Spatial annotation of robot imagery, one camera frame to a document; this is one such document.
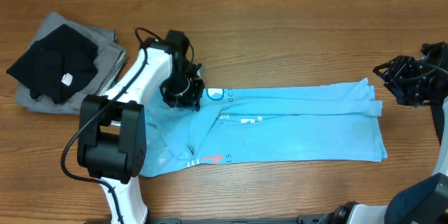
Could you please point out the black folded garment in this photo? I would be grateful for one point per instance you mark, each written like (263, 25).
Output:
(58, 65)

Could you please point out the grey folded garment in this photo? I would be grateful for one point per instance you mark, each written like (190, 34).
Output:
(110, 60)

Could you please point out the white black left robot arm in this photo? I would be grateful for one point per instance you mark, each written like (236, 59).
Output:
(112, 131)

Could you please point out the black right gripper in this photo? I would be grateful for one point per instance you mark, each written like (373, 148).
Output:
(395, 71)

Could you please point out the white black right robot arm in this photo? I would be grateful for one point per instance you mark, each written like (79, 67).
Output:
(416, 129)

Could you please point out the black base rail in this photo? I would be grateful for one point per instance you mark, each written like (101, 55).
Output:
(301, 219)

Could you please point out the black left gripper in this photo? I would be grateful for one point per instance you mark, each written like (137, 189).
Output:
(192, 101)

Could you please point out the light blue t-shirt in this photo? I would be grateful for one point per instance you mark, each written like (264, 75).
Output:
(328, 122)

